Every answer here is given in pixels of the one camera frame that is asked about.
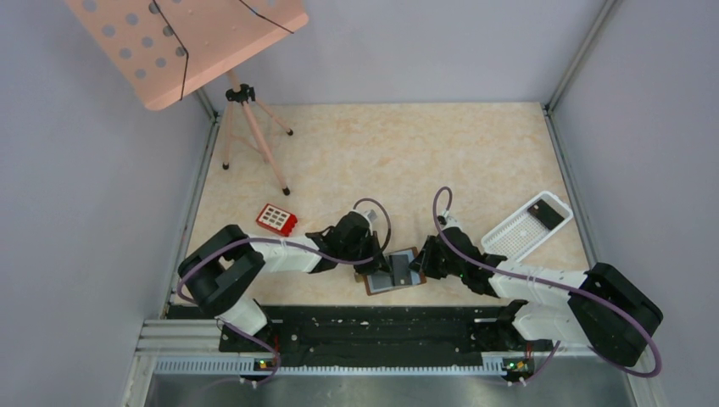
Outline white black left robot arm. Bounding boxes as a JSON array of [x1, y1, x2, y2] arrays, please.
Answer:
[[177, 210, 391, 335]]

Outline dark grey credit card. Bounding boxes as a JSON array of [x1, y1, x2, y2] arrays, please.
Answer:
[[388, 254, 413, 287]]

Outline black credit card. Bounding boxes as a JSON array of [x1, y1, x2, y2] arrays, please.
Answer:
[[527, 199, 566, 231]]

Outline white plastic basket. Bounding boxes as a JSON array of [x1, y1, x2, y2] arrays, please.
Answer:
[[481, 191, 574, 261]]

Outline red block with white grid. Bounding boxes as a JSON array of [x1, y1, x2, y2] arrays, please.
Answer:
[[255, 203, 298, 237]]

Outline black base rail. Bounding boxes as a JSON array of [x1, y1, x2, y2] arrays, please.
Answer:
[[216, 305, 553, 371]]

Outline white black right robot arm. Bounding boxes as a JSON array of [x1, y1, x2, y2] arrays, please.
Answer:
[[410, 227, 663, 368]]

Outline pink music stand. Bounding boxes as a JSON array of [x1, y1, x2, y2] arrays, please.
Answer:
[[66, 0, 309, 195]]

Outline aluminium frame rail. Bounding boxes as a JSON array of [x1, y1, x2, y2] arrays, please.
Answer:
[[543, 0, 625, 114]]

